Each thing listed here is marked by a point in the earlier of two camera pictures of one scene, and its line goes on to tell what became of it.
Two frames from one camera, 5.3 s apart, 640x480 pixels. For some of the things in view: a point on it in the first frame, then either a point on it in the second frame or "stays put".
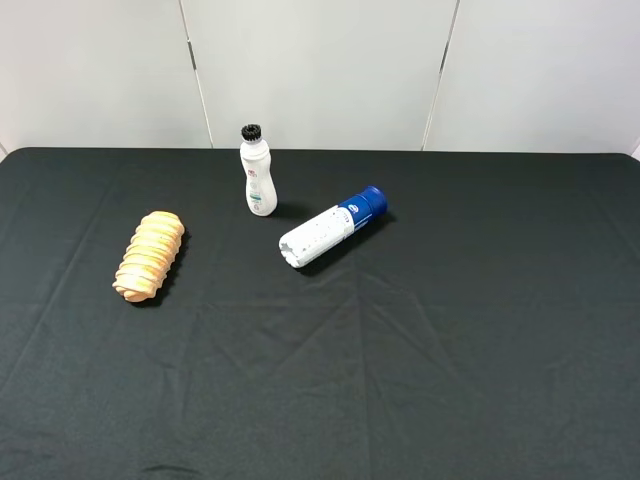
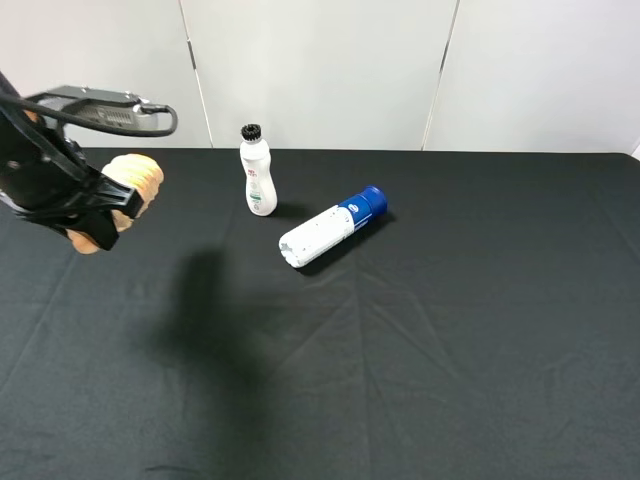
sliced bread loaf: (149, 256) to (136, 171)
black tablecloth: (485, 327) stays put
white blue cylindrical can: (321, 233) stays put
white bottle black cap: (261, 191) stays put
